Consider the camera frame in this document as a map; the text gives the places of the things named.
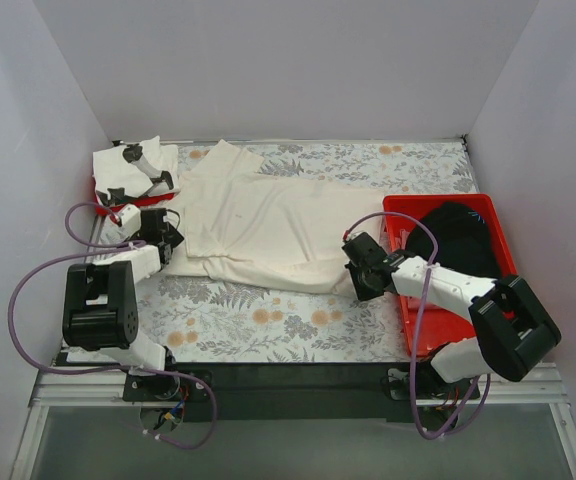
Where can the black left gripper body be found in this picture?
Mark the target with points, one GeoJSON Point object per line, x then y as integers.
{"type": "Point", "coordinates": [169, 236]}

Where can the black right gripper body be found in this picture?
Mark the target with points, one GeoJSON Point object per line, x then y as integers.
{"type": "Point", "coordinates": [356, 275]}

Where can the cream white t-shirt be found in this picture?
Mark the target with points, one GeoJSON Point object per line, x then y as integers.
{"type": "Point", "coordinates": [282, 233]}

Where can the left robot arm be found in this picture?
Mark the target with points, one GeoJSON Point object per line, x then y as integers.
{"type": "Point", "coordinates": [101, 308]}

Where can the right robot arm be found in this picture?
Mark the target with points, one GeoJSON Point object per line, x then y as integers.
{"type": "Point", "coordinates": [513, 330]}

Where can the small red tray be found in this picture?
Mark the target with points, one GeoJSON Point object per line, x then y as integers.
{"type": "Point", "coordinates": [153, 200]}

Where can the folded white printed t-shirt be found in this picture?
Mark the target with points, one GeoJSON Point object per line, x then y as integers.
{"type": "Point", "coordinates": [131, 171]}

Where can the large red bin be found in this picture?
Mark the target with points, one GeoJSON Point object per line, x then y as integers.
{"type": "Point", "coordinates": [439, 326]}

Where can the black garment in bin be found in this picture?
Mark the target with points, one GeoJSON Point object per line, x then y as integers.
{"type": "Point", "coordinates": [460, 234]}

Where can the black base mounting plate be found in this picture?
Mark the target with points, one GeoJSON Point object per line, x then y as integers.
{"type": "Point", "coordinates": [279, 391]}

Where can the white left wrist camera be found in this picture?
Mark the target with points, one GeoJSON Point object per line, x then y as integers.
{"type": "Point", "coordinates": [128, 219]}

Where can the aluminium frame rail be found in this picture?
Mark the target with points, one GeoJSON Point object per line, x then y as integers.
{"type": "Point", "coordinates": [82, 429]}

